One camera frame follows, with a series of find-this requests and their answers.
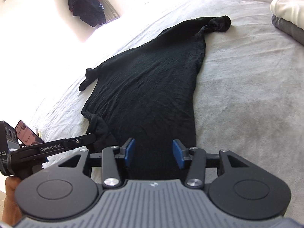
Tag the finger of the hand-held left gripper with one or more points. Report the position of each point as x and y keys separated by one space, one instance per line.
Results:
x=80 y=140

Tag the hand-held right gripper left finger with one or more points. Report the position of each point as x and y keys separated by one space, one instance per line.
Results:
x=130 y=150

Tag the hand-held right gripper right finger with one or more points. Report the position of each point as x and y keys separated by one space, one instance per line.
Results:
x=178 y=152

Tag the black shirt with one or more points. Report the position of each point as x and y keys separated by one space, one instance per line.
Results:
x=152 y=87

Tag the person's left hand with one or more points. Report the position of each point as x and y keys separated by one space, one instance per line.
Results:
x=10 y=194

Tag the black smartphone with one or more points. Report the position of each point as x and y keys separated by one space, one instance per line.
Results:
x=26 y=133

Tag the grey bed sheet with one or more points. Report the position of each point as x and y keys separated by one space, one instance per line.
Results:
x=237 y=87

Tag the dark hanging jacket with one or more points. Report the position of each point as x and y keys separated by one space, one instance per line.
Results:
x=83 y=2

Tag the grey folded sweater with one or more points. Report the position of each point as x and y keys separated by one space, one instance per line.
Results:
x=292 y=30

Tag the white folded garment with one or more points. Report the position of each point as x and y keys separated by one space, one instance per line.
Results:
x=289 y=7

